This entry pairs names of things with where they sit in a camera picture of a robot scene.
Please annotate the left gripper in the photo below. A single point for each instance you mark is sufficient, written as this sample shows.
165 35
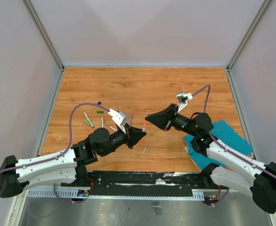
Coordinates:
133 135

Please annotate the pink pen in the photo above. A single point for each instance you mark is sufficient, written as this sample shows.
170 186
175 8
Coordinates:
86 126

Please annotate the purple pen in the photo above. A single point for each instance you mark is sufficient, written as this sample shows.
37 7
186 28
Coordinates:
131 115

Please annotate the teal cloth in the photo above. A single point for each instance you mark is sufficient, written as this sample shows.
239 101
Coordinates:
228 136

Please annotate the orange pen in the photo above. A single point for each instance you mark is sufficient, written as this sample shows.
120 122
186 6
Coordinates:
144 128

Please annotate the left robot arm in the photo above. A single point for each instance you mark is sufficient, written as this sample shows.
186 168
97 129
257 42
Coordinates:
64 168

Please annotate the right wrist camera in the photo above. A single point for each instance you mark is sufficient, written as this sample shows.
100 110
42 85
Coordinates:
183 100

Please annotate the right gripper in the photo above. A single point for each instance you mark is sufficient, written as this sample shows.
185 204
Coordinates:
163 119

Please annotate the light green pen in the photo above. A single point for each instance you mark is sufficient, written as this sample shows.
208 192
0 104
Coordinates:
88 123

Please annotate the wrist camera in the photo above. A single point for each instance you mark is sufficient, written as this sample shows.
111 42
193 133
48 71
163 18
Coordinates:
183 100
119 117

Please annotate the white cable duct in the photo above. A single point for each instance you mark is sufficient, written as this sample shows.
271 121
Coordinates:
127 193

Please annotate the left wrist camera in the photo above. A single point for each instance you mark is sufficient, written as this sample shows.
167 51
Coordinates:
119 117

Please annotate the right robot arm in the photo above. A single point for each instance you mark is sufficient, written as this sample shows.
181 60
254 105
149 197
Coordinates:
253 178

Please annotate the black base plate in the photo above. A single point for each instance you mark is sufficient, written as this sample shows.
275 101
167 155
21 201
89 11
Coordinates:
191 180

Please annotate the white pen green tip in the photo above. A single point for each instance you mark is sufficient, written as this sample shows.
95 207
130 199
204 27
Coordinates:
88 119

